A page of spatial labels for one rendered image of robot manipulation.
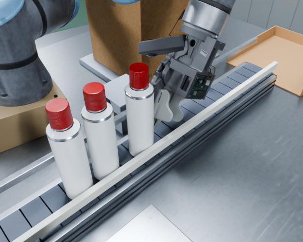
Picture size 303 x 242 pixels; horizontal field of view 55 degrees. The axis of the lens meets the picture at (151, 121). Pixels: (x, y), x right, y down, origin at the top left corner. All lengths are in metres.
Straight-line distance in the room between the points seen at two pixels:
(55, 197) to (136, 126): 0.20
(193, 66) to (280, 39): 0.74
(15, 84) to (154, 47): 0.32
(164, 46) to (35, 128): 0.37
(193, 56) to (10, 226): 0.43
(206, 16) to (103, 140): 0.27
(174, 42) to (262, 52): 0.60
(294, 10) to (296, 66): 1.42
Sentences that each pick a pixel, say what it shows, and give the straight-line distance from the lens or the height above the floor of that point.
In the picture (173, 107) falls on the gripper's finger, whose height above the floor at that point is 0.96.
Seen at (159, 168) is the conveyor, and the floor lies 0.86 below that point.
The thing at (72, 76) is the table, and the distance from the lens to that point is 0.96.
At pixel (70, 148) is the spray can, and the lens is 0.45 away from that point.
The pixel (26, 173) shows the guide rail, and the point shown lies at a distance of 0.53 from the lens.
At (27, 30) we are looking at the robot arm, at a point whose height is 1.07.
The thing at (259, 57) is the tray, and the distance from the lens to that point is 1.09.
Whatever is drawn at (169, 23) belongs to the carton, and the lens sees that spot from 0.81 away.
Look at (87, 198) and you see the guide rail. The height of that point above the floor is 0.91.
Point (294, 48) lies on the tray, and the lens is 1.19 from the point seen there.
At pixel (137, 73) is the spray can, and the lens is 0.48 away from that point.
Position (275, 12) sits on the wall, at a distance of 2.57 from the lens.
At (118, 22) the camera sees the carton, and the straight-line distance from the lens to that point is 0.81.
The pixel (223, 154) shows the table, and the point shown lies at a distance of 0.70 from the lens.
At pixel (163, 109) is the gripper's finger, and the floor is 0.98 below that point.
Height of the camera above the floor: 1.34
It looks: 42 degrees down
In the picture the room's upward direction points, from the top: straight up
